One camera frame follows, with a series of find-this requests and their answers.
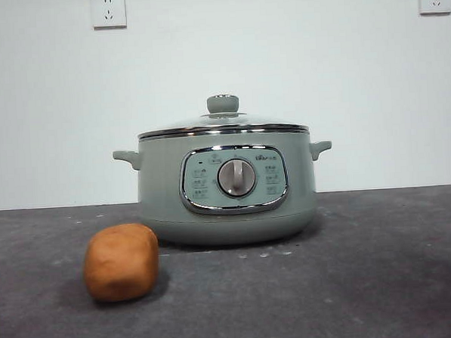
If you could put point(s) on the glass lid with green knob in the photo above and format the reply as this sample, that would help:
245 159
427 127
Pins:
222 104

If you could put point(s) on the brown potato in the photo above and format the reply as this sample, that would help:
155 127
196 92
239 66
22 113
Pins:
120 263

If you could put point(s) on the sage green electric pot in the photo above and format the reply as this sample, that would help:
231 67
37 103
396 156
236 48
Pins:
163 202

